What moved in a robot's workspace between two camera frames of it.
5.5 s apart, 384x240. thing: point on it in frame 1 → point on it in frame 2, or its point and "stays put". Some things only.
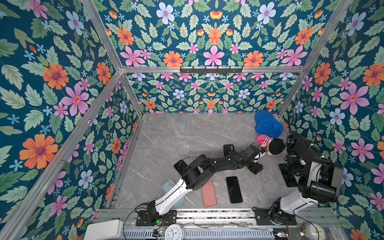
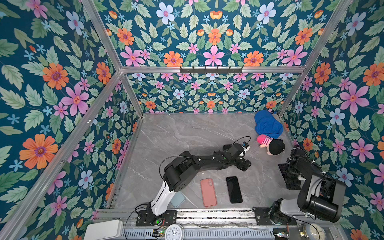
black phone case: x=228 y=149 stays put
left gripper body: x=254 y=166 → x=241 y=162
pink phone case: x=209 y=195 stays put
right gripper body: x=294 y=163 → x=292 y=178
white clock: x=174 y=231 stays put
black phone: x=289 y=177 stays put
